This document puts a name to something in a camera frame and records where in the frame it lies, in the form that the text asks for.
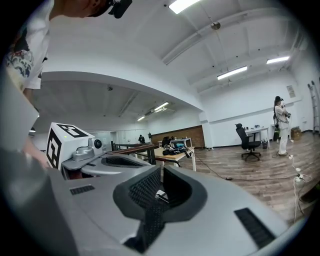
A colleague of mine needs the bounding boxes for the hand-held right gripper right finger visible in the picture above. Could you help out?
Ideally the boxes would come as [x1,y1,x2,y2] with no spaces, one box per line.
[149,166,288,256]

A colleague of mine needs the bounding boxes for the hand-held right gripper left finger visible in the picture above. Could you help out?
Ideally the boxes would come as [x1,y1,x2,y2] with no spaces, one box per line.
[48,165,170,256]

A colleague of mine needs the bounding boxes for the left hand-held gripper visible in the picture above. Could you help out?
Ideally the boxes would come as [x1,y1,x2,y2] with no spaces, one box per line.
[46,122,152,180]

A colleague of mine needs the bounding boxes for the person's left forearm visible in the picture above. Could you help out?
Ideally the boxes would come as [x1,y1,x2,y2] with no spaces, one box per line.
[23,134,51,171]

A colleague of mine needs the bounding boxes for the black railing with wooden handrail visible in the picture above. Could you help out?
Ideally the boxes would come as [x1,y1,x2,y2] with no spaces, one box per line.
[109,142,157,167]

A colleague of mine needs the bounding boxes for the wooden table with white legs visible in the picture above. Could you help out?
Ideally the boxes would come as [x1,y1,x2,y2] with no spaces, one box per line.
[153,145,197,172]

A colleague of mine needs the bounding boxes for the grey storage box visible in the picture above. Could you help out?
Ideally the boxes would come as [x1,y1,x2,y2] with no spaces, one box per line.
[170,138,194,151]

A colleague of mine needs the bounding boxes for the black office chair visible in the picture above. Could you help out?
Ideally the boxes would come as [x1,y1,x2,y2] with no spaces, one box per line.
[235,123,262,162]

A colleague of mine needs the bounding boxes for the white desk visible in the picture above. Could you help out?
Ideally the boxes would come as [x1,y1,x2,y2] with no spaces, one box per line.
[244,126,271,150]

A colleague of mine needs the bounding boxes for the cardboard box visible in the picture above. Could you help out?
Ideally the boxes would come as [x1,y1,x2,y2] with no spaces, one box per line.
[290,126,303,140]

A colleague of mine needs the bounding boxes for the white printed t-shirt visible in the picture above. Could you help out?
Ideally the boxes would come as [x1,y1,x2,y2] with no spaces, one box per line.
[3,0,55,91]

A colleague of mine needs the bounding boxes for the metal ladder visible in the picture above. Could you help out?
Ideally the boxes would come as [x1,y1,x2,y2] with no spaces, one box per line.
[307,79,320,136]

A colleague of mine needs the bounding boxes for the person's head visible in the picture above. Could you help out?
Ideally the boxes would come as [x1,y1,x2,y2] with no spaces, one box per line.
[49,0,116,18]

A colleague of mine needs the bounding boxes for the tangle of cables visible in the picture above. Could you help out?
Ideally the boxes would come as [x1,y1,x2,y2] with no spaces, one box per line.
[162,146,195,158]

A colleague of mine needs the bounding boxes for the black head camera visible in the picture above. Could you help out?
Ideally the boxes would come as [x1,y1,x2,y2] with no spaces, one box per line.
[107,0,133,20]

